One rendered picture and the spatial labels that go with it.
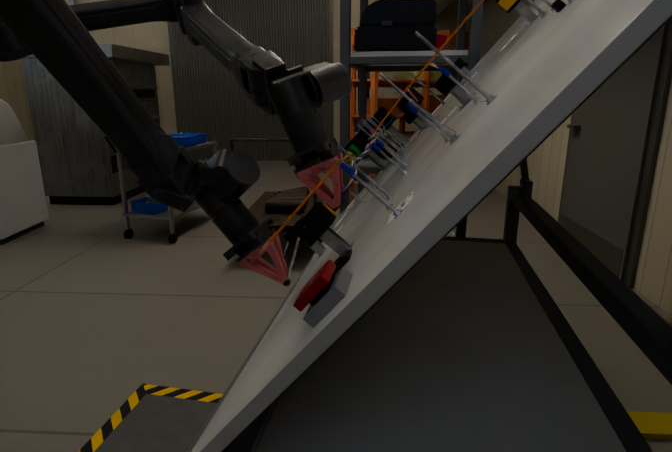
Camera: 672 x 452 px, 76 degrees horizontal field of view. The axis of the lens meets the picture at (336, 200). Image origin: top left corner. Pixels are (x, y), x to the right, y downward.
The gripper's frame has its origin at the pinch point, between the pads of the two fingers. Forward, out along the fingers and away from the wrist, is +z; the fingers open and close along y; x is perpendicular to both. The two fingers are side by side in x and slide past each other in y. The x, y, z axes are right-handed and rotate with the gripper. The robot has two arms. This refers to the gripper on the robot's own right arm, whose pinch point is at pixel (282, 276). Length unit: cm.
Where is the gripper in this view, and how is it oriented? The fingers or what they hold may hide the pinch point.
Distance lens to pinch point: 73.7
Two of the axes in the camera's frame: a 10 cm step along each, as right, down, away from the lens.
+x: -7.6, 6.1, 2.3
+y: 1.4, -1.9, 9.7
